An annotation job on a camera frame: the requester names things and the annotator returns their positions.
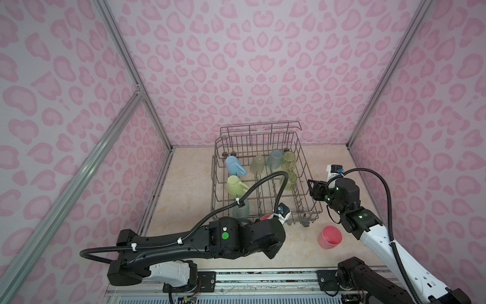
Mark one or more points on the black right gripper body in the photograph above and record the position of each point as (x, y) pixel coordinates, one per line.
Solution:
(322, 194)

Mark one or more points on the left aluminium frame strut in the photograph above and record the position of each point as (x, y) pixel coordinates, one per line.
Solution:
(33, 249)

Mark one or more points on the green transparent plastic cup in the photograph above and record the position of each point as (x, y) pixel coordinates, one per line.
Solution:
(289, 160)

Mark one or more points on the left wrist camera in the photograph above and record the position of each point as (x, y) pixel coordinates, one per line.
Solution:
(283, 213)

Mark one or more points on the light green ceramic mug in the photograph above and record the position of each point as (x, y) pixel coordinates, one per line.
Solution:
(236, 188)

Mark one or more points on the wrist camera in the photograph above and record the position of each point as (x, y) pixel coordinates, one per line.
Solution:
(283, 213)
(334, 170)

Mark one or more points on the teal plastic cup front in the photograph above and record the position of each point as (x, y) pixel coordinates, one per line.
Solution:
(274, 159)

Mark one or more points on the teal textured plastic cup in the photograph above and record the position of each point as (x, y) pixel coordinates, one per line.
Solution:
(241, 211)

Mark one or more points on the yellow-green plastic cup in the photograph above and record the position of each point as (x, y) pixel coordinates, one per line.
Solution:
(292, 181)

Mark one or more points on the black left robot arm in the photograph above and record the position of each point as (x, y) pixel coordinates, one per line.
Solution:
(227, 238)

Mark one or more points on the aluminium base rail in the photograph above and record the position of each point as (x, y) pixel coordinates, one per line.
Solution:
(291, 285)

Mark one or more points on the pale yellow plastic cup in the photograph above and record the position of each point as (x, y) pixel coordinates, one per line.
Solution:
(258, 164)

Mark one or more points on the light blue ceramic mug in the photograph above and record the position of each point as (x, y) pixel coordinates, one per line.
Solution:
(234, 168)

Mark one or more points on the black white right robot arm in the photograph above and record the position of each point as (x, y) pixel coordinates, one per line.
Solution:
(417, 285)

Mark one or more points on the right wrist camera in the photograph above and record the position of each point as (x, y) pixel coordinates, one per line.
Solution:
(334, 170)

